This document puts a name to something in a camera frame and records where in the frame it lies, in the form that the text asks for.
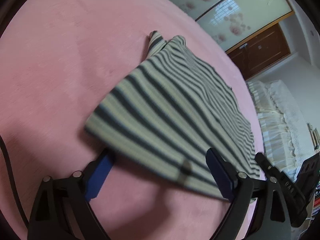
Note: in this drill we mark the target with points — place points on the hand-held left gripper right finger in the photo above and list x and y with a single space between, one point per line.
221 176

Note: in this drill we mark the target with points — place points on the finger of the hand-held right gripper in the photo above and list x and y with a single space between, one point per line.
291 192

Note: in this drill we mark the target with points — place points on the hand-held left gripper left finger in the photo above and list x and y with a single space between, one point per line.
100 173

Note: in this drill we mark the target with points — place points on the grey white striped shirt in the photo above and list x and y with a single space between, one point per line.
170 105

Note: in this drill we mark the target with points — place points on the white ruffled furniture cover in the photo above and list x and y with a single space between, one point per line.
277 120

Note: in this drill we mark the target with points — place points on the pink bed sheet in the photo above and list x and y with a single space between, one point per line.
62 67

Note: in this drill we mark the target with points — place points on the brown wooden door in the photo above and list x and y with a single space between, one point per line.
262 52

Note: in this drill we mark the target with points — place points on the floral sliding door wardrobe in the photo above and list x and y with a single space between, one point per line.
225 5

